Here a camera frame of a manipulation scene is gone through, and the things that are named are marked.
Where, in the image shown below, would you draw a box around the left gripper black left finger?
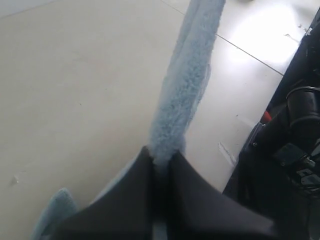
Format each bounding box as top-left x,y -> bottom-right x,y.
53,147 -> 153,240

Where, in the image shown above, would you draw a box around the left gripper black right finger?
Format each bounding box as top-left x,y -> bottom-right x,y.
169,153 -> 275,240

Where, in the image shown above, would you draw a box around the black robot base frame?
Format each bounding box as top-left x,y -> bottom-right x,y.
223,14 -> 320,240

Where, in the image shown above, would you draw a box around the light blue towel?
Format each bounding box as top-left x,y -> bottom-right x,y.
31,0 -> 225,240

